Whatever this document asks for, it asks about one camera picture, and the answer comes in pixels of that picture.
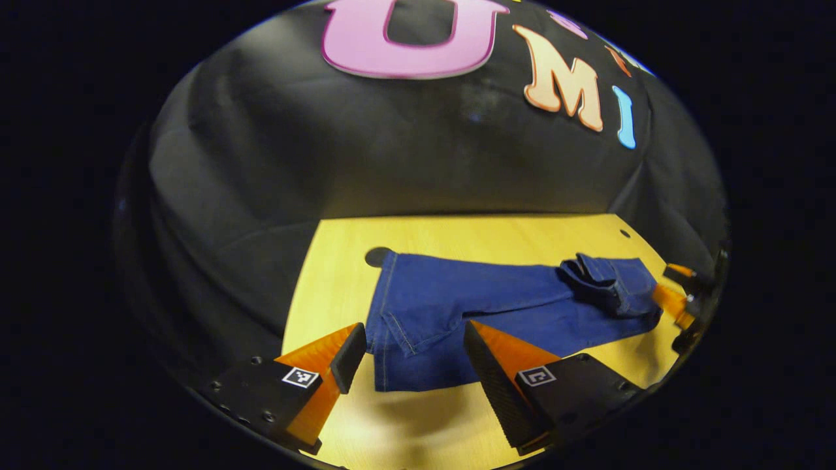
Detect black backdrop cloth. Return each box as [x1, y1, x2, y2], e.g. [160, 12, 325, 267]
[114, 0, 729, 392]

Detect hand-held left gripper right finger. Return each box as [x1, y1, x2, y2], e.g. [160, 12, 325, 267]
[462, 319, 649, 456]

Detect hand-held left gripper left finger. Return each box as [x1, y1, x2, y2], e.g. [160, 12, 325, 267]
[201, 321, 368, 456]

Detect blue denim jeans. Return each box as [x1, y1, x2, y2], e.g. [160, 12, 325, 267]
[364, 251, 664, 393]

